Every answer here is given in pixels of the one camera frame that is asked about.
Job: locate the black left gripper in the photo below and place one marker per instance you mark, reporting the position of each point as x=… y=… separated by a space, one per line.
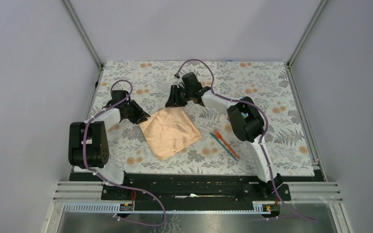
x=140 y=114

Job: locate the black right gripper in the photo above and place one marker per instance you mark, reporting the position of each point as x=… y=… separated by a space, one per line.
x=173 y=100

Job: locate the peach satin napkin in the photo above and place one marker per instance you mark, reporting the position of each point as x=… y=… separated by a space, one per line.
x=169 y=131

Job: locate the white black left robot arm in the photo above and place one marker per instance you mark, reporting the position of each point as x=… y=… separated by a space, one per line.
x=88 y=140

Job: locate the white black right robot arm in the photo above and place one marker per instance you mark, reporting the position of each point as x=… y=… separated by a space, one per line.
x=249 y=123

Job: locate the floral patterned table mat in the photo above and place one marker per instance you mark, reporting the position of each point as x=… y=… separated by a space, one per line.
x=266 y=83

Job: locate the orange plastic fork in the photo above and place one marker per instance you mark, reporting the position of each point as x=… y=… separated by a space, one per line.
x=219 y=136

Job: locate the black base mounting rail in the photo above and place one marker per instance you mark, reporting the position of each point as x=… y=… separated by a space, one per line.
x=186 y=192

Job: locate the left aluminium frame post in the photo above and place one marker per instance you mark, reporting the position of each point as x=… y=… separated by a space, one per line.
x=82 y=32

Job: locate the aluminium frame post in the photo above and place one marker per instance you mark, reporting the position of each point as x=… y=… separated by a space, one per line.
x=314 y=19
x=82 y=32

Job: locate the right aluminium frame post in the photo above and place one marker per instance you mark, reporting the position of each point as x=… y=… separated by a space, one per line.
x=314 y=19

